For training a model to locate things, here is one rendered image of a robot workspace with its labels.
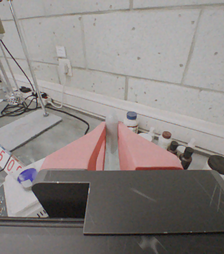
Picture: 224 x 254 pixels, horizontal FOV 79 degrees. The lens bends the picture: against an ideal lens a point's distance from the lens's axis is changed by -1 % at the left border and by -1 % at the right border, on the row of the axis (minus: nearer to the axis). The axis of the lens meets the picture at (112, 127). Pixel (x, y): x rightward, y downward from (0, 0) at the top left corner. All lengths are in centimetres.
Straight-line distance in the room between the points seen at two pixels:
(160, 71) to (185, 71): 9
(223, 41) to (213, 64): 6
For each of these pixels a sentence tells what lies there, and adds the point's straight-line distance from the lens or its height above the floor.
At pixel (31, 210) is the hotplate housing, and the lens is 40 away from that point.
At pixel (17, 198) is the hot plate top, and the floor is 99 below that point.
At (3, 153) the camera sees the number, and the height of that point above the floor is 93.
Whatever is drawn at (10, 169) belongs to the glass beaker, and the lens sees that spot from 38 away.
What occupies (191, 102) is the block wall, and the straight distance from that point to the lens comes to 60.
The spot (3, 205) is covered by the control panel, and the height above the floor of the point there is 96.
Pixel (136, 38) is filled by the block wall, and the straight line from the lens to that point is 60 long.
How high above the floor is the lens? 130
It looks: 36 degrees down
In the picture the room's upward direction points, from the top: straight up
